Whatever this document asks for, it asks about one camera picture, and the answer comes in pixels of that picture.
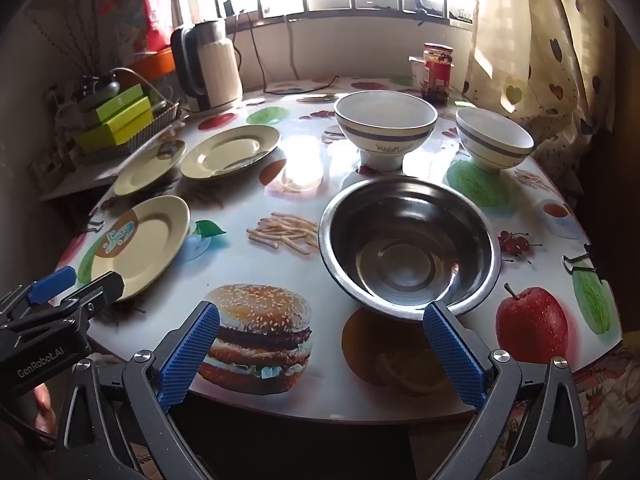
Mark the red plastic bag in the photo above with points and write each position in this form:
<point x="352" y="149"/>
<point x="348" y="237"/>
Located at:
<point x="157" y="10"/>

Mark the black binder clip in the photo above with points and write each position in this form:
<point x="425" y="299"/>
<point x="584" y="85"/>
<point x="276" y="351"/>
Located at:
<point x="595" y="260"/>

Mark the dried twig bunch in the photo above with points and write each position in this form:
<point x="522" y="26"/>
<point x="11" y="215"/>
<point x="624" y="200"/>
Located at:
<point x="90" y="45"/>

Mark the large white blue-banded bowl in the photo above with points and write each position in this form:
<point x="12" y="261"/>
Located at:
<point x="385" y="132"/>

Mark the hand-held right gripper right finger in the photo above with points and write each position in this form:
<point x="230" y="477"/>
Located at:
<point x="452" y="355"/>

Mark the stainless steel bowl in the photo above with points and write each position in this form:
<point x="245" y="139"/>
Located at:
<point x="410" y="255"/>

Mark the white tin can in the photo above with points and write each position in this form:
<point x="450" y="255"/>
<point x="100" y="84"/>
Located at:
<point x="416" y="72"/>

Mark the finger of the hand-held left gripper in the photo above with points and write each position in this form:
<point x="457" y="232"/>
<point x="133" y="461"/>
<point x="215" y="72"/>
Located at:
<point x="50" y="285"/>
<point x="97" y="292"/>

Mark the thin lime green box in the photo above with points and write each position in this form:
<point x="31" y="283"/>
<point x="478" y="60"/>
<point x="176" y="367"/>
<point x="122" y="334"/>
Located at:
<point x="120" y="100"/>

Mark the plain cream plate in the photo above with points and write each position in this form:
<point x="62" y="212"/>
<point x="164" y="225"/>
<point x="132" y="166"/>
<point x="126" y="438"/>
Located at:
<point x="225" y="152"/>

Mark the orange plastic container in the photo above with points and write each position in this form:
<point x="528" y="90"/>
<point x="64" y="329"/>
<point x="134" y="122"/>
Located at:
<point x="155" y="62"/>

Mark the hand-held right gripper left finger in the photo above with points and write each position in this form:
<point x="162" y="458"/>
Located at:
<point x="192" y="355"/>

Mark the glass jar with red label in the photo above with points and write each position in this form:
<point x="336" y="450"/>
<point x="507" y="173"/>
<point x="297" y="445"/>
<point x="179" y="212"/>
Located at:
<point x="437" y="75"/>

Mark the thick lime green box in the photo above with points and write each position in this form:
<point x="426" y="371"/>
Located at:
<point x="117" y="132"/>

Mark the white side shelf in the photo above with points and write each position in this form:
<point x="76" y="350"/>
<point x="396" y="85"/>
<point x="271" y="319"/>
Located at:
<point x="100" y="172"/>

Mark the zigzag patterned tray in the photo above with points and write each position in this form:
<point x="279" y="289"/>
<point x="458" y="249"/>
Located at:
<point x="160" y="120"/>

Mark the grey green handheld device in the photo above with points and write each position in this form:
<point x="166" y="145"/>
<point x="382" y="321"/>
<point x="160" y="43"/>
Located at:
<point x="97" y="92"/>

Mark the white and steel electric kettle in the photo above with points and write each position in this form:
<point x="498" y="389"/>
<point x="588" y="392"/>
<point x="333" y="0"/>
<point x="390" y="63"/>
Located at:
<point x="215" y="70"/>

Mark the cream plate with brown emblem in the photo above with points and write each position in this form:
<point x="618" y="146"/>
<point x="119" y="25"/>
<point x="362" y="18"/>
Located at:
<point x="145" y="172"/>
<point x="145" y="250"/>

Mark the food print tablecloth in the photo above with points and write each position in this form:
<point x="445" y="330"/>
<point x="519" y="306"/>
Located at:
<point x="300" y="200"/>

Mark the cream curtain with hearts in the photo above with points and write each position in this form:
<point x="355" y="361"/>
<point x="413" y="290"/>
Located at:
<point x="540" y="50"/>

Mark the floral fabric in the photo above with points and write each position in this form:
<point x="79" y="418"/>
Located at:
<point x="610" y="395"/>

